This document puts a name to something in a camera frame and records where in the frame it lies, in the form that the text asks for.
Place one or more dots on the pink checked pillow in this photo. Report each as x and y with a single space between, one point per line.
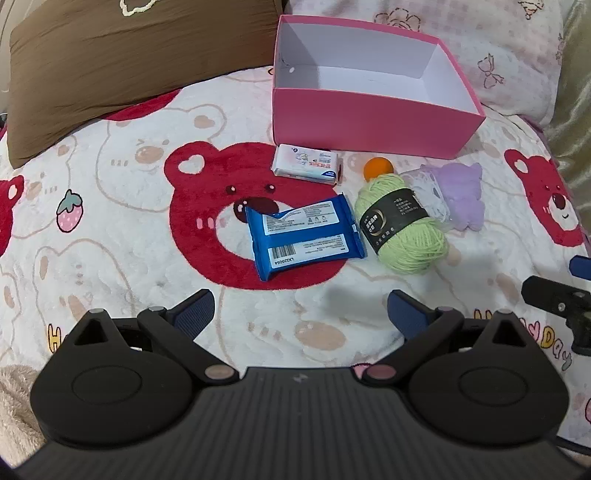
498 55

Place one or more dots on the beige fuzzy cloth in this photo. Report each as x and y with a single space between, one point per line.
16 401

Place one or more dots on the green yarn ball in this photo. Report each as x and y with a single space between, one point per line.
411 244

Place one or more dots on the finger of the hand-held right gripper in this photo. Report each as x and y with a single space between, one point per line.
581 266
547 295

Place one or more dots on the white tissue pack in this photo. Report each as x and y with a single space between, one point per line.
304 161

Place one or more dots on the clear floss pick box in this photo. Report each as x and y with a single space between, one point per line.
431 194

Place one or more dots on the beige satin cloth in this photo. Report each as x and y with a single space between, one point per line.
575 101

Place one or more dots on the purple plush toy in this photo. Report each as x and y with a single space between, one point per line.
464 198

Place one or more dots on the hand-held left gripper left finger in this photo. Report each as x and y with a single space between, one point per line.
196 314

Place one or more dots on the pink cardboard box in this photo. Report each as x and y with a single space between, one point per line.
369 120

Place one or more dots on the orange makeup sponge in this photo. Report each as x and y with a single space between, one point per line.
376 167

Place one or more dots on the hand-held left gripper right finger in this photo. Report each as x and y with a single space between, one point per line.
406 314

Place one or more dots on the brown pillow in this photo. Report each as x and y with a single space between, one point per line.
115 69

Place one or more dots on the blue wet wipes pack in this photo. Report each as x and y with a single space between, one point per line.
304 240

